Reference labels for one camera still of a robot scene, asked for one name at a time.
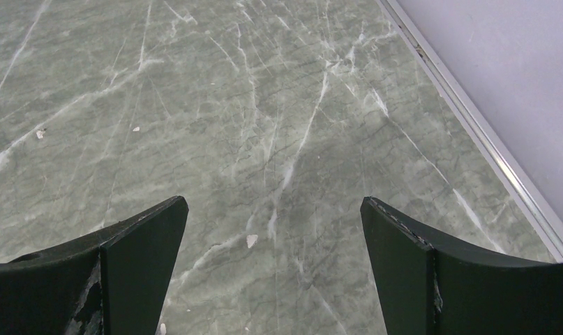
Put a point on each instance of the aluminium side rail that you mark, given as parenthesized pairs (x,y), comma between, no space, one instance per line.
(541,216)

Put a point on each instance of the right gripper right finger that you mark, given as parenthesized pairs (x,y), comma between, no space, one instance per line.
(430,282)

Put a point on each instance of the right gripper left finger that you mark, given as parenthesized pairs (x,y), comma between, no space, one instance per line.
(111,281)

